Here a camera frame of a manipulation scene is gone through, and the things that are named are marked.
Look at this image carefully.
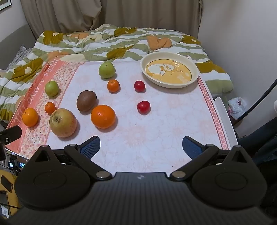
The orange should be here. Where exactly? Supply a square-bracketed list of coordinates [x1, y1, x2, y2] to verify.
[91, 105, 116, 129]
[22, 108, 39, 127]

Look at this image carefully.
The beige curtain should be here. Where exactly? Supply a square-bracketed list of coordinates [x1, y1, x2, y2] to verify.
[20, 0, 203, 39]

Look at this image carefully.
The large yellow-red pear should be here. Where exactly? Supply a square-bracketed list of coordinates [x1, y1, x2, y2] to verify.
[49, 108, 78, 138]

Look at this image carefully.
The framed wall picture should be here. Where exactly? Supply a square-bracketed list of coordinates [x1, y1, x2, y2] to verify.
[0, 0, 12, 11]

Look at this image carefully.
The yellow wooden object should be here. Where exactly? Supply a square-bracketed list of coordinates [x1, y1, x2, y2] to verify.
[0, 169, 20, 217]

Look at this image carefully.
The large green apple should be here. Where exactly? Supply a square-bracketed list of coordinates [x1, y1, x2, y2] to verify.
[99, 62, 116, 79]

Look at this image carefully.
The brown kiwi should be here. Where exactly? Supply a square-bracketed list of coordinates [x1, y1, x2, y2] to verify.
[76, 90, 97, 112]

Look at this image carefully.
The small green apple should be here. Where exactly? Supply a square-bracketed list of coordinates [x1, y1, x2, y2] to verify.
[45, 81, 60, 97]

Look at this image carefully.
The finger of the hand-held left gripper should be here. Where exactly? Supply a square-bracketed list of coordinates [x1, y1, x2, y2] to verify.
[0, 126, 23, 144]

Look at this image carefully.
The small red tomato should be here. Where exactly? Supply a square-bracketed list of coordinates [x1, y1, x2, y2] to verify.
[134, 80, 146, 93]
[137, 101, 151, 115]

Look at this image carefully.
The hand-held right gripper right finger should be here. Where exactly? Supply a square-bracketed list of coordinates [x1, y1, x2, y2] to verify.
[170, 136, 249, 181]

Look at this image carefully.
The floral striped quilt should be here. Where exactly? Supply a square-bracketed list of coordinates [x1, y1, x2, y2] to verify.
[0, 24, 234, 122]

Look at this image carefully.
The white table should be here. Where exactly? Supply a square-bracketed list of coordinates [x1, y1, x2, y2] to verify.
[213, 97, 238, 150]

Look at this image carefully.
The black phone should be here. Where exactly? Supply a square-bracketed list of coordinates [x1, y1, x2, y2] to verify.
[1, 175, 13, 192]

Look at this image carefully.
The patterned grey pillow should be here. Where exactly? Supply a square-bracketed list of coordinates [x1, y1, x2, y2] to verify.
[9, 45, 33, 65]

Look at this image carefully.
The dark cloth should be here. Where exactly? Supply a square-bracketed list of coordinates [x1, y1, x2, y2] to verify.
[237, 118, 277, 167]

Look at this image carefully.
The black cable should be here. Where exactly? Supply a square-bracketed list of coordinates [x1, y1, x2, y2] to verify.
[234, 78, 277, 126]

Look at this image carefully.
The cream plate with cartoon print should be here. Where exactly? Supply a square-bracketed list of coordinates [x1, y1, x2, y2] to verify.
[140, 51, 199, 89]

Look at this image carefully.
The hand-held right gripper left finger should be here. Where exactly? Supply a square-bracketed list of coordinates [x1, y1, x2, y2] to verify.
[29, 136, 112, 181]

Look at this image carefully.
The small tangerine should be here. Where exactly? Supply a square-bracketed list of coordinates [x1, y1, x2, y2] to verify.
[107, 79, 120, 93]
[44, 102, 57, 115]

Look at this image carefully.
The white plastic bag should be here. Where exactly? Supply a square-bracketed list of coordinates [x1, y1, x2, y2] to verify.
[228, 97, 247, 120]

